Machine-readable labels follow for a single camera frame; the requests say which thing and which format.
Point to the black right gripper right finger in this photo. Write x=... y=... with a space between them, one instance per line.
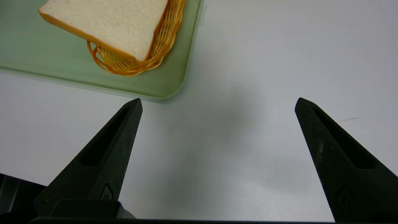
x=348 y=174

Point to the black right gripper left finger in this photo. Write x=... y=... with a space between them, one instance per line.
x=102 y=161

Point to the small oval woven basket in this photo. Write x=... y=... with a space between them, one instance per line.
x=164 y=43

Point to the light green plastic tray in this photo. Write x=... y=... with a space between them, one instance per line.
x=46 y=56

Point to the white bread slice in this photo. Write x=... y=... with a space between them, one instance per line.
x=115 y=21

